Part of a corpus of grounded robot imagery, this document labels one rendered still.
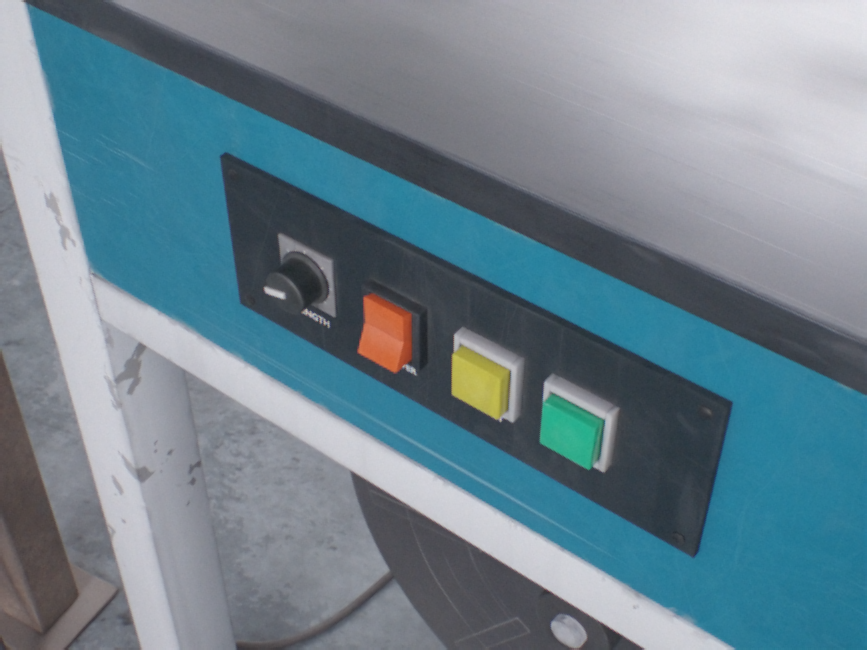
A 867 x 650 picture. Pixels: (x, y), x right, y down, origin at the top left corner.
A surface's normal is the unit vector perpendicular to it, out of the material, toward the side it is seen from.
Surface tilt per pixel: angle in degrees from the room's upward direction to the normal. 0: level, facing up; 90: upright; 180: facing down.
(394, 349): 67
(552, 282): 90
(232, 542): 0
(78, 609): 0
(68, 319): 90
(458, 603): 90
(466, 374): 90
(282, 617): 0
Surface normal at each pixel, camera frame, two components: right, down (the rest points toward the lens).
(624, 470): -0.61, 0.55
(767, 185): 0.00, -0.73
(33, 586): 0.87, 0.34
